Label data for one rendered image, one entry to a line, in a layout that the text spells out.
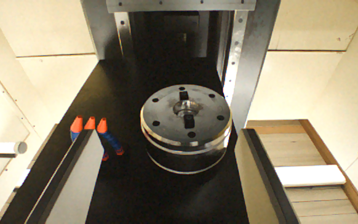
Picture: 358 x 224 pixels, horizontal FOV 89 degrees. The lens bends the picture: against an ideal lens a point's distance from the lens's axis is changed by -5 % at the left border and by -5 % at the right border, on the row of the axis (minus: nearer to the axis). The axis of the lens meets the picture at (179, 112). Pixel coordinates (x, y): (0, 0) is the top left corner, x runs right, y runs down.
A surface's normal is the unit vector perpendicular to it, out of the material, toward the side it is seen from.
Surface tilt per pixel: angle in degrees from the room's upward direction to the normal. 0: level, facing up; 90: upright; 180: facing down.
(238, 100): 90
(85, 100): 180
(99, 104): 180
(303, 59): 90
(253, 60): 90
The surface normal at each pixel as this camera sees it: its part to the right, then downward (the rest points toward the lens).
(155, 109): -0.02, -0.75
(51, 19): 0.01, 0.66
